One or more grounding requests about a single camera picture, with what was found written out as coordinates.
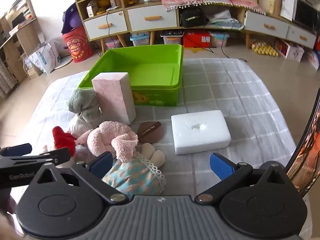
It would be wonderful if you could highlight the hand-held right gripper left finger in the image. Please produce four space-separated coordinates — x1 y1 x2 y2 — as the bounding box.
29 151 129 203

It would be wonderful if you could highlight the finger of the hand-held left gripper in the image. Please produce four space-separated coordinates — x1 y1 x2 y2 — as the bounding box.
0 143 33 157
0 147 72 167

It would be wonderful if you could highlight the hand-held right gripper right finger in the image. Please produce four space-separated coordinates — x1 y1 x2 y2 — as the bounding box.
195 152 292 204

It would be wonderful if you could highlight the red plush toy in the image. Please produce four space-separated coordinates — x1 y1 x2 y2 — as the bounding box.
52 126 77 157

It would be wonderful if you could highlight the pink plush toy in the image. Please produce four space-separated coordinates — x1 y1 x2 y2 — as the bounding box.
75 121 139 162

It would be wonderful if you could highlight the beige doll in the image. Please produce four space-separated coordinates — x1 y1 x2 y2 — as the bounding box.
101 142 167 200

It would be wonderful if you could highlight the brown powder puff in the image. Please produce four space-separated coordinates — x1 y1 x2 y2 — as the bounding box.
137 121 164 144

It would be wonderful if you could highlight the grey-green plush toy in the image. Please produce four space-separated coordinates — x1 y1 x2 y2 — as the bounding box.
67 89 103 123

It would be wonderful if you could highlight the pink white foam block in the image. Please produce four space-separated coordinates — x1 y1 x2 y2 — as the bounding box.
91 72 137 125

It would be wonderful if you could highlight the green plastic storage box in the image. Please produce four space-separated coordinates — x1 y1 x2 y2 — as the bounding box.
78 44 185 107

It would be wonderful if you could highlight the person's left hand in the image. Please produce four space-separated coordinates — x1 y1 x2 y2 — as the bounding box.
0 188 18 230

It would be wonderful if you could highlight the glossy dark round object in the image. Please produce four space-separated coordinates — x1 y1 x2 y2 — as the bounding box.
285 87 320 198

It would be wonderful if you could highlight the white paper bag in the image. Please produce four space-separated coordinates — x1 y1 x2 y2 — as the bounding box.
29 40 62 75

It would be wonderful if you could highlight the wooden desk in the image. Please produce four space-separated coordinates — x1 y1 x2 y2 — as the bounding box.
0 0 42 85

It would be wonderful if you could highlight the clear bin with pink contents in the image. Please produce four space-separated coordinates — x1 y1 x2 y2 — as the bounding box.
106 39 120 50

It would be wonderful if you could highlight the pack of yellow bottles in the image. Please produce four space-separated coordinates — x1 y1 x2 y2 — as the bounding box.
250 39 279 57

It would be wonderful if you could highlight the clear bin with blue lid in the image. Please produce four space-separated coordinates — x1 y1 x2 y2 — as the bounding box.
130 33 152 47

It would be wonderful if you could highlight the red cardboard box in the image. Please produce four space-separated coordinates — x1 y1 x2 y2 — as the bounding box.
183 31 212 48

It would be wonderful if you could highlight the white printed box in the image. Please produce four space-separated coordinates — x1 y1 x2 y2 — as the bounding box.
275 39 304 62

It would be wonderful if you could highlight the clear storage bin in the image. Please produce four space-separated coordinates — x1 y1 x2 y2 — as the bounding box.
161 31 184 46

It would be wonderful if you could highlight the purple plush toy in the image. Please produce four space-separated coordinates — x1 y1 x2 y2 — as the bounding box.
61 4 83 34

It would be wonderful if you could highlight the low wooden cabinet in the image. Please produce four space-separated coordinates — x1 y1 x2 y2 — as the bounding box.
244 5 318 49

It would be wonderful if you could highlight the black bag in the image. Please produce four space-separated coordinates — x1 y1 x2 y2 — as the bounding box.
179 7 207 28

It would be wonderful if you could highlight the pink tasselled cloth cover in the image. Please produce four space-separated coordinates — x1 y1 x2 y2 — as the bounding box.
161 0 267 15

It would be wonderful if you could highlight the black microwave oven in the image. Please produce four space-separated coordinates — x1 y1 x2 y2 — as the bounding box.
292 0 320 28

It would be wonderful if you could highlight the white drawer with wooden handle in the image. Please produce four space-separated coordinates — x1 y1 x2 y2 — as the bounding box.
84 11 129 40
127 5 178 32

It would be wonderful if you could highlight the black power cable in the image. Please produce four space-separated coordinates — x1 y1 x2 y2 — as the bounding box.
100 9 113 55

